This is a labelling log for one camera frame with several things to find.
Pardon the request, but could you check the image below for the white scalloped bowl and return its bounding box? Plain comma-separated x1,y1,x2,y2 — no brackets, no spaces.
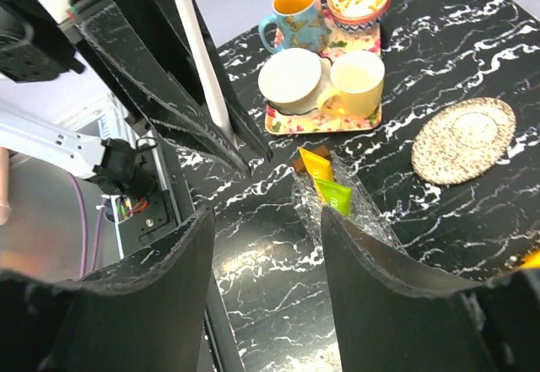
257,48,332,116

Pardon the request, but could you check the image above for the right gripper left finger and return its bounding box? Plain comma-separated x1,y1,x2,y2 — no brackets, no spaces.
1,208,214,371

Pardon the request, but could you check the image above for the yellow mug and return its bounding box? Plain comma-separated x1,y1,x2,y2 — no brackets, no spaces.
316,51,386,119

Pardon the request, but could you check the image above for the clear toothbrush holder rack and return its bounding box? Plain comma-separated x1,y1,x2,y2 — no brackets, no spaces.
292,146,406,253

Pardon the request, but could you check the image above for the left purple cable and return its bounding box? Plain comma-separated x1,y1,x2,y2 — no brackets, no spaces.
67,173,109,280

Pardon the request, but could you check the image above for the floral serving tray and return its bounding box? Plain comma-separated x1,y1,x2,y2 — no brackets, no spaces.
265,18,382,135

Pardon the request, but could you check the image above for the green toothpaste tube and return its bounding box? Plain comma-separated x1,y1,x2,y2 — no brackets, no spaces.
316,179,352,216

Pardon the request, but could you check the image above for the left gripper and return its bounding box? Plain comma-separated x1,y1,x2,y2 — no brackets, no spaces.
1,0,251,177

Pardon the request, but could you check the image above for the speckled saucer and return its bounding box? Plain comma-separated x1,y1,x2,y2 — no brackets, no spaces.
411,97,516,186

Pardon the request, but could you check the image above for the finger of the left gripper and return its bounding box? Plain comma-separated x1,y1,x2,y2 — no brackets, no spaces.
154,0,273,160

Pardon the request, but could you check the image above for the yellow bin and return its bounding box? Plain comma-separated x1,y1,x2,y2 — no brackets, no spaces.
517,250,540,269

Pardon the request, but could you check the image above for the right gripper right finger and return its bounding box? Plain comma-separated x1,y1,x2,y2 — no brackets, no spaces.
321,208,539,371

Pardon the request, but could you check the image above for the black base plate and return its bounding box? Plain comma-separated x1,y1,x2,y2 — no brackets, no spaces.
112,131,245,371

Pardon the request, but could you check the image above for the blue butterfly mug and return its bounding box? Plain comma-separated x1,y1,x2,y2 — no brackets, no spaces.
258,0,331,54

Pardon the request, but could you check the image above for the yellow toothpaste tube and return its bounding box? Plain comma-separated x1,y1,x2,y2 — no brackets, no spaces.
298,148,333,202

